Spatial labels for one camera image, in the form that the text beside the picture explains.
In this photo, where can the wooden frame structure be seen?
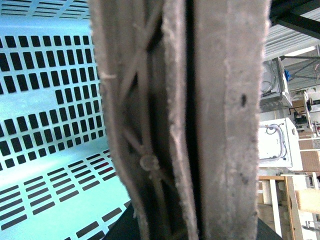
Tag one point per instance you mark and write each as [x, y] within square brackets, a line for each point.
[290, 205]

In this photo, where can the left gripper worn right finger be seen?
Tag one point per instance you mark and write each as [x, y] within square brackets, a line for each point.
[229, 40]

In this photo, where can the light blue plastic basket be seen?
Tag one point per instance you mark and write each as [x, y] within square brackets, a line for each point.
[57, 178]

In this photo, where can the white washing machine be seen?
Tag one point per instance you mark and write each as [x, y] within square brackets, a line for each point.
[278, 145]

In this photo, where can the left gripper worn left finger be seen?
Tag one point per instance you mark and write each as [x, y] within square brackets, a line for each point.
[140, 51]

